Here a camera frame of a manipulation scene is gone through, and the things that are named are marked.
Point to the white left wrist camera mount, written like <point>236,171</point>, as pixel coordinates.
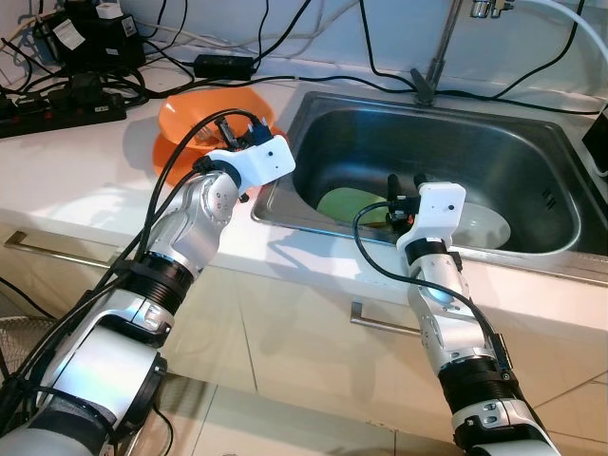
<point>261,161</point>

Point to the green plate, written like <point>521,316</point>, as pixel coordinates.
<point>347,204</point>

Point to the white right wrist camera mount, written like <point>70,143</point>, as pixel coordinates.
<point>439,214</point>

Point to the stainless steel sink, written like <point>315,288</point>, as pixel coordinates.
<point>494,152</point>

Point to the black device with white label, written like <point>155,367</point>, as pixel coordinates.
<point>95,43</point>

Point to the black power strip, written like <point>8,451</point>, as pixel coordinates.
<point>57,116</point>

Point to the white bowl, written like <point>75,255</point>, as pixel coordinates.
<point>486,230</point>

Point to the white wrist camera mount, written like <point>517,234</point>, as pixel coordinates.
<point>261,161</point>
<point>439,214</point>

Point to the black power adapter brick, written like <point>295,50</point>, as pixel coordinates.
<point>224,66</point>

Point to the metal faucet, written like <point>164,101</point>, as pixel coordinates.
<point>426,87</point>

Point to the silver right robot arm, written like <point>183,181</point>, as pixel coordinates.
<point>442,313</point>

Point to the orange plastic bowl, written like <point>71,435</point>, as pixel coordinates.
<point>185,109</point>

